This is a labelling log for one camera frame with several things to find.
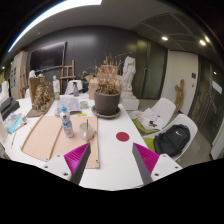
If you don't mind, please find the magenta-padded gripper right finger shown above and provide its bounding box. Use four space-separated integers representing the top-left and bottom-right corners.
131 142 184 186

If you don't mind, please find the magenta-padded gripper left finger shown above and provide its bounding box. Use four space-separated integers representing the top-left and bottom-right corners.
41 142 92 186

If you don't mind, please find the clear blue-capped drink bottle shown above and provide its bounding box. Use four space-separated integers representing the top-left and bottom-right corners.
59 106 75 139

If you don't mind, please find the green seat cushion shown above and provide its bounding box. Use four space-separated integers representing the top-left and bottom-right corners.
143 137 157 153
132 118 158 136

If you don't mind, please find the white ceramic mug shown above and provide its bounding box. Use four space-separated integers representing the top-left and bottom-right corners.
78 121 96 141

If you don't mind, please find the black backpack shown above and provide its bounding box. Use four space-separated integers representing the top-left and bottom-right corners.
153 123 191 158

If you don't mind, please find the flat round red coaster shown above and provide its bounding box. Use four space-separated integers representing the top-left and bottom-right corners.
115 131 131 143

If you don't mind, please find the light wooden drawing board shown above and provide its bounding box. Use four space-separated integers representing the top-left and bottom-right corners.
20 114 101 170

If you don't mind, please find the stack of papers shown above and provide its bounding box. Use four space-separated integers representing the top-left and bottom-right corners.
136 107 165 131

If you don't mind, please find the white plastic chair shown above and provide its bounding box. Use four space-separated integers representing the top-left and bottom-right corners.
133 97 177 134
143 113 199 162

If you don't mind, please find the small white bowl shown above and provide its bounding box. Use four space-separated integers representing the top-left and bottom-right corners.
79 99 90 110

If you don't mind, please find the grey plant saucer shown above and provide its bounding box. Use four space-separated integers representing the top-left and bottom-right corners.
91 105 122 120

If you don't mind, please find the dried plant in grey pot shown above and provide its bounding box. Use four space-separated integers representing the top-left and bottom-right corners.
84 52 133 116

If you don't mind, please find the grey spray bottle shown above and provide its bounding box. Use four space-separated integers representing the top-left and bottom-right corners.
72 81 80 98

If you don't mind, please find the gold relief sculpture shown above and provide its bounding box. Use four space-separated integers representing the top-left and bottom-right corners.
26 76 55 118

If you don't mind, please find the brown wooden figure statue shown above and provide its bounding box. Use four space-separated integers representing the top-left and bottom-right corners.
174 78 186 114

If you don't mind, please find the white swivel chair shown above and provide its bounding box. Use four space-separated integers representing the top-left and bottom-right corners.
64 79 84 96

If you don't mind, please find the brown cardboard box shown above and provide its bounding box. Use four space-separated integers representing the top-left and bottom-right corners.
84 73 101 101

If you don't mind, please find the colourful book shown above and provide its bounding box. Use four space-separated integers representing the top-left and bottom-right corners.
3 112 26 134

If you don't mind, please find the small white plaster figurine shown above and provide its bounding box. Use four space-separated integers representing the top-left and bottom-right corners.
52 74 61 94

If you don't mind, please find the wooden easel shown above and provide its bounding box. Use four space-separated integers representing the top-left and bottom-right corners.
59 59 77 95

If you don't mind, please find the black box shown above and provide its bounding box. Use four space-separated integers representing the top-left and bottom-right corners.
0 97 21 121

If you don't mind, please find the white plaster torso statue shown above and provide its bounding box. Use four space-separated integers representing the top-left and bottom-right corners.
120 55 138 99

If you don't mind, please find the white cabinet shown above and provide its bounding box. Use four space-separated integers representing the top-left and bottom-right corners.
9 51 29 100

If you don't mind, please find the long ceiling light panel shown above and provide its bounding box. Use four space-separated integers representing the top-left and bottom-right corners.
7 0 104 54

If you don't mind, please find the white statue pedestal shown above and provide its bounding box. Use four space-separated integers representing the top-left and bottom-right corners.
120 94 140 112

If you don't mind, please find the black wall screen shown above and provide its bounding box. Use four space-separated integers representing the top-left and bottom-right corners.
29 41 68 73

